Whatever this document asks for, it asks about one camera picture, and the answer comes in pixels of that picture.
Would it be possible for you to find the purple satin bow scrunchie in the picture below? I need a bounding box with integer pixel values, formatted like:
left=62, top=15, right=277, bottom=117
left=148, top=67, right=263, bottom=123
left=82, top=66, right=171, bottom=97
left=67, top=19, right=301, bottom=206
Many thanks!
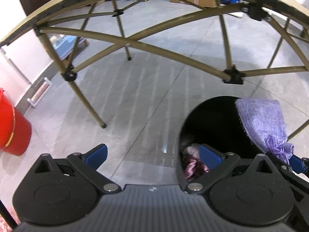
left=182, top=156, right=210, bottom=182

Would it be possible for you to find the lilac drawstring pouch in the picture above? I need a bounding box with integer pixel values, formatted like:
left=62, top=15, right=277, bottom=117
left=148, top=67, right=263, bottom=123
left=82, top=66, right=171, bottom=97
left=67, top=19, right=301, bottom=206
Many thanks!
left=235, top=98, right=294, bottom=165

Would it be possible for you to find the white yellow plush hamster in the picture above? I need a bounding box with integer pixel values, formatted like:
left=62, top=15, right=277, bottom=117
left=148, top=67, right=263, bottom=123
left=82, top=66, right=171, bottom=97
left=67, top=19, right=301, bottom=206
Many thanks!
left=182, top=143, right=201, bottom=159

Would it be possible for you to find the black round trash bin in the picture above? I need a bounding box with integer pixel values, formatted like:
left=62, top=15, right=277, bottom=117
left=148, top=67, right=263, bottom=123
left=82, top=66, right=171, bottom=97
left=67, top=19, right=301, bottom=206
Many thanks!
left=177, top=96, right=262, bottom=181

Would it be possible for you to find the red plastic bucket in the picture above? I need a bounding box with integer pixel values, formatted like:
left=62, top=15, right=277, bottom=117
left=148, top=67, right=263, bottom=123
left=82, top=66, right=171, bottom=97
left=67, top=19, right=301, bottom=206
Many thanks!
left=0, top=88, right=32, bottom=156

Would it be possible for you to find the white floor squeegee mop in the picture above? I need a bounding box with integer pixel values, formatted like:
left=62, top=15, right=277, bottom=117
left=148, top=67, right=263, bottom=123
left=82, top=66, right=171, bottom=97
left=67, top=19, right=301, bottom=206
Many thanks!
left=1, top=48, right=52, bottom=108

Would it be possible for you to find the pink fluffy rug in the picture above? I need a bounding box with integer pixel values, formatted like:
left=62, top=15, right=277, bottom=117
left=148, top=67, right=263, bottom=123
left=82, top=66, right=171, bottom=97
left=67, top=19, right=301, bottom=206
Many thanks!
left=0, top=215, right=12, bottom=232

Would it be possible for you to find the light blue stool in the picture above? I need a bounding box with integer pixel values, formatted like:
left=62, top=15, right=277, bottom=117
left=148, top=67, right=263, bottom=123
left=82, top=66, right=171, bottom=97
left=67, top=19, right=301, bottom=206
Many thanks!
left=49, top=34, right=77, bottom=60

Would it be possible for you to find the folding slatted camping table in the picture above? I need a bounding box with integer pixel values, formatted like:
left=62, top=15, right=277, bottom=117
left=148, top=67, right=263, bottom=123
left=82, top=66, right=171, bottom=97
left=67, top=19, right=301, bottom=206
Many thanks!
left=1, top=0, right=308, bottom=128

